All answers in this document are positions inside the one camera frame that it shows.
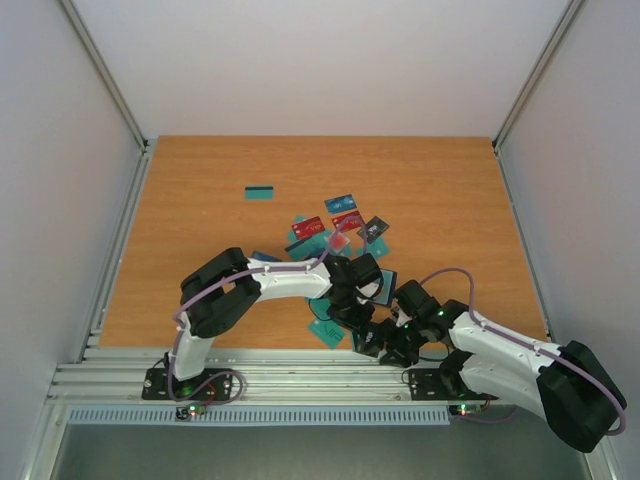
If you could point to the blue card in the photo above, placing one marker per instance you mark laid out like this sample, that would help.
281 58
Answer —
340 204
264 257

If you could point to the red VIP card left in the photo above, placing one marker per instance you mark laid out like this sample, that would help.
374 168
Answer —
308 227

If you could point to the lone green card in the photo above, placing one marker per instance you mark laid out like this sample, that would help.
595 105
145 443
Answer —
259 192

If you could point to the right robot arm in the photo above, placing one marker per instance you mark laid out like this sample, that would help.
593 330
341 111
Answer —
565 385

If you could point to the red VIP card right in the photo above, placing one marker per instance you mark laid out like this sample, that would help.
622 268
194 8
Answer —
348 221

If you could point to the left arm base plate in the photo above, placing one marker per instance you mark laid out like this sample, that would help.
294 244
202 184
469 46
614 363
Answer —
212 383

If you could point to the red vip card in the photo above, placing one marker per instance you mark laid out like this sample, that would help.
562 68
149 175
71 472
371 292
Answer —
308 227
348 221

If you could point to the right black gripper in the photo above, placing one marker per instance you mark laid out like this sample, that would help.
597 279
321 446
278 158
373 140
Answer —
382 340

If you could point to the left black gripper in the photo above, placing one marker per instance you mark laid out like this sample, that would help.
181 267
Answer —
356 323

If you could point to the blue card top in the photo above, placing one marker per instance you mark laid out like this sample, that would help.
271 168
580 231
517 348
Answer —
340 204

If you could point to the green card with stripe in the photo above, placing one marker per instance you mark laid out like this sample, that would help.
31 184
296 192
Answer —
358 344

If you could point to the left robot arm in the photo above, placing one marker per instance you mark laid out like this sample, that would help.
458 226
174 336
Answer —
217 295

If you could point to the green card right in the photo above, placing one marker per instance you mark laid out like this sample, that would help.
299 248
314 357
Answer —
377 249

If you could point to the blue card left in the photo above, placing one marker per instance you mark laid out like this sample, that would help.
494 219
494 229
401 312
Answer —
264 257

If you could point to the white red card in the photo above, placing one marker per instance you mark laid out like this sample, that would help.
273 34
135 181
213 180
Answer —
339 244

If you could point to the black card right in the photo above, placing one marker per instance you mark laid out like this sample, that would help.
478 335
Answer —
374 228

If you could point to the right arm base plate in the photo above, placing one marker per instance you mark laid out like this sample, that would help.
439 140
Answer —
428 384

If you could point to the navy blue card holder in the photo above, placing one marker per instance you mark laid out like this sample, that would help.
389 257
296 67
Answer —
384 294

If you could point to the green VIP card bottom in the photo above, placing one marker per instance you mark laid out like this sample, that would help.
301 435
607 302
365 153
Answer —
328 332

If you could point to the grey slotted cable duct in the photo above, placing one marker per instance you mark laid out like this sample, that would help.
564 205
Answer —
262 416

